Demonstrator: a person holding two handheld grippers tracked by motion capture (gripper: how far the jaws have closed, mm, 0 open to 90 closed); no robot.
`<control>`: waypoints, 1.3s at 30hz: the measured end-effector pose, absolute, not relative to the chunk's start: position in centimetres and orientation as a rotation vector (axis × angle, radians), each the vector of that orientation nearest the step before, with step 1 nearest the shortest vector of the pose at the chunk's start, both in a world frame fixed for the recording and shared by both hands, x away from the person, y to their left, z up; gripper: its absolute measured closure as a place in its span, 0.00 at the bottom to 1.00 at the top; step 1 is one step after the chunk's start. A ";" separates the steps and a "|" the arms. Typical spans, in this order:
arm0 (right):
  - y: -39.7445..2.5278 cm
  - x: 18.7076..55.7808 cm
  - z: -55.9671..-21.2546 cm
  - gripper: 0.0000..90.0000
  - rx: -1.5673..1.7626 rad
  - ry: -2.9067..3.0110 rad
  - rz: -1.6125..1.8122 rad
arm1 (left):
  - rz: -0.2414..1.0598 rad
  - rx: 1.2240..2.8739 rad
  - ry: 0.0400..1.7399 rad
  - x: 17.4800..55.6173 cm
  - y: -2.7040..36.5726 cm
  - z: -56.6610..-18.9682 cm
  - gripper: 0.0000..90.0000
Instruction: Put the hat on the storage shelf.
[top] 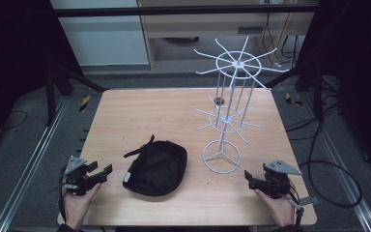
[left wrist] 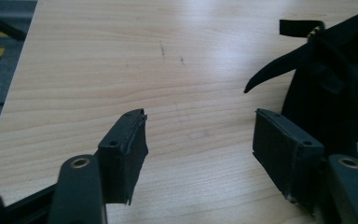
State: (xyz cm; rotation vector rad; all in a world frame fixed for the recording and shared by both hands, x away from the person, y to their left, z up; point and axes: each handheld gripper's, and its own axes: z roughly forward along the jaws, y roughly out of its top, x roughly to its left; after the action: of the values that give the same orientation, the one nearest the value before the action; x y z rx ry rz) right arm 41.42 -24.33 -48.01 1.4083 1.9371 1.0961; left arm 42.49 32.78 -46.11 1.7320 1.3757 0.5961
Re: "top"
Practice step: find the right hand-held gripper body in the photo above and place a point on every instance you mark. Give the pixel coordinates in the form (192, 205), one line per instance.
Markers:
(275, 183)

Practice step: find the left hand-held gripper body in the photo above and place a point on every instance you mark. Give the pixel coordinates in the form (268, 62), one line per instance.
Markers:
(77, 180)

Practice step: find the person's right hand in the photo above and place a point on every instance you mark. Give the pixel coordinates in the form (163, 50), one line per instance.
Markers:
(281, 209)

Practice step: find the person's left hand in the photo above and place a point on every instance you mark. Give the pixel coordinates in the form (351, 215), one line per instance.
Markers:
(77, 208)

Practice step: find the black fabric bag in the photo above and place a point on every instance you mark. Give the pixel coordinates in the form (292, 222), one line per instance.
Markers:
(157, 169)

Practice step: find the yellow black striped tape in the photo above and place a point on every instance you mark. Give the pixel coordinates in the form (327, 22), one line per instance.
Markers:
(84, 103)
(292, 100)

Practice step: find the black round table grommet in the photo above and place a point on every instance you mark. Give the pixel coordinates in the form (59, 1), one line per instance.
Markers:
(219, 101)

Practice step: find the black metal stand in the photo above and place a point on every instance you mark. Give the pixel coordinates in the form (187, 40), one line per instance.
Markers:
(318, 93)
(50, 96)

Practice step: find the white cabinet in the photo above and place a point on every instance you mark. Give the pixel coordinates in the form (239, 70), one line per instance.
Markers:
(103, 42)

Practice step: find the light wooden desk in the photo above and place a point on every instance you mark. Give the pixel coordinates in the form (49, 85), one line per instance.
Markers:
(203, 27)

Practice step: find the aluminium floor rail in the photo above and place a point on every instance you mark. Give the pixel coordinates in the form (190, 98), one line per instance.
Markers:
(344, 180)
(29, 167)

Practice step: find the black horizontal frame bar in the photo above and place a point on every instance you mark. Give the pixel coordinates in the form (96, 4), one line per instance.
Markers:
(174, 11)

